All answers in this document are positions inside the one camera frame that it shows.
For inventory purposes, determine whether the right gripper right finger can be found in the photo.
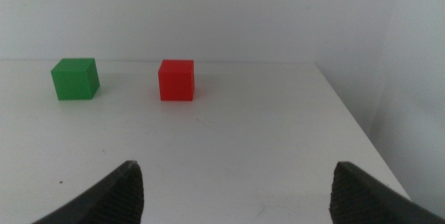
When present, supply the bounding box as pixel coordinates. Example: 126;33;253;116
329;161;445;224

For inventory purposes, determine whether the red cube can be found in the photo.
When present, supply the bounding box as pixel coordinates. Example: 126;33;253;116
157;59;195;102

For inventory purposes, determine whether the green cube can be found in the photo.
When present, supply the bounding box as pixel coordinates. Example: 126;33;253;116
50;58;101;101

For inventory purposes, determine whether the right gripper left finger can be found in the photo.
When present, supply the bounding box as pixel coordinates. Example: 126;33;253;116
33;160;145;224

